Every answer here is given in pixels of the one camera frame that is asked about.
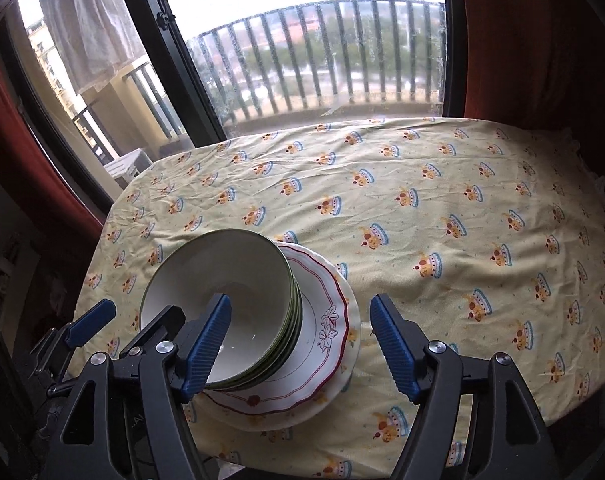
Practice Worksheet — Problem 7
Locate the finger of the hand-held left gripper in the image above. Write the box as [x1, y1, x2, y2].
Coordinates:
[120, 305, 186, 358]
[32, 299, 117, 376]

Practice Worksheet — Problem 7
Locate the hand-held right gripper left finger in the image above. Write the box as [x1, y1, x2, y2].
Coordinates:
[40, 294, 232, 480]

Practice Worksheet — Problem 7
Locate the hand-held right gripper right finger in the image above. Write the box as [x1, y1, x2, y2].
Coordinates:
[370, 294, 565, 480]

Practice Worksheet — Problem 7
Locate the white plate with red flower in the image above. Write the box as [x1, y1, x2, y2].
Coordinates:
[202, 241, 351, 417]

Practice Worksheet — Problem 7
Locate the grey-white floral ceramic bowl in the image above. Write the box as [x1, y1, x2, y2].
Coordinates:
[139, 228, 294, 392]
[202, 232, 299, 391]
[207, 237, 304, 392]

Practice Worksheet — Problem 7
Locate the large white scalloped deep plate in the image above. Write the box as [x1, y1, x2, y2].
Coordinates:
[197, 245, 361, 431]

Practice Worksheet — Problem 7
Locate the yellow printed tablecloth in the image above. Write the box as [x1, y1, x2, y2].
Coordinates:
[72, 116, 605, 480]

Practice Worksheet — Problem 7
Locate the white outdoor air conditioner unit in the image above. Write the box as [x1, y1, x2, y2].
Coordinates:
[104, 149, 153, 191]

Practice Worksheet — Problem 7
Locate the white hanging cloth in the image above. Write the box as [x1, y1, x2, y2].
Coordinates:
[35, 0, 148, 96]

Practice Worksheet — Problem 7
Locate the red curtain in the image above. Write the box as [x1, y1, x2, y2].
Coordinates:
[457, 0, 605, 161]

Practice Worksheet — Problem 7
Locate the balcony railing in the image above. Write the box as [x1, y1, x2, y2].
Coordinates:
[72, 0, 445, 161]

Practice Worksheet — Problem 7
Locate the dark window frame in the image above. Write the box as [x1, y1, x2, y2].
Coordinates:
[0, 0, 463, 211]

